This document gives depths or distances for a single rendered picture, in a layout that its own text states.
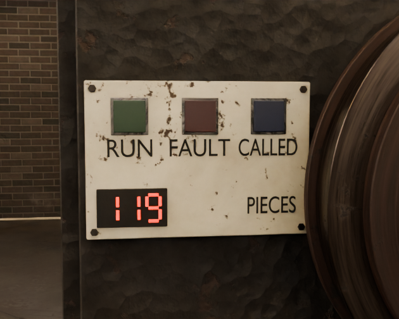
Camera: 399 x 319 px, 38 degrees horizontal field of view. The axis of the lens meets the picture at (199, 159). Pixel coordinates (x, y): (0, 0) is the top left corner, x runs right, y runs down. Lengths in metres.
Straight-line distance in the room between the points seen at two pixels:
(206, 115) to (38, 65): 6.07
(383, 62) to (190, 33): 0.23
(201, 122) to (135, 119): 0.07
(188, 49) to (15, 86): 6.07
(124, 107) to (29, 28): 6.12
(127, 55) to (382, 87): 0.29
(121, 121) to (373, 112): 0.27
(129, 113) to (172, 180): 0.09
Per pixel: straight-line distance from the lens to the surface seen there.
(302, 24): 0.72
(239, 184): 0.68
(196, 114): 0.66
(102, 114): 0.66
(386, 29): 0.66
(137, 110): 0.66
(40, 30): 6.74
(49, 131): 6.68
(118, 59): 0.69
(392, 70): 0.59
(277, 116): 0.68
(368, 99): 0.58
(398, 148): 0.57
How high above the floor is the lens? 1.21
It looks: 5 degrees down
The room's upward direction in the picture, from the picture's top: straight up
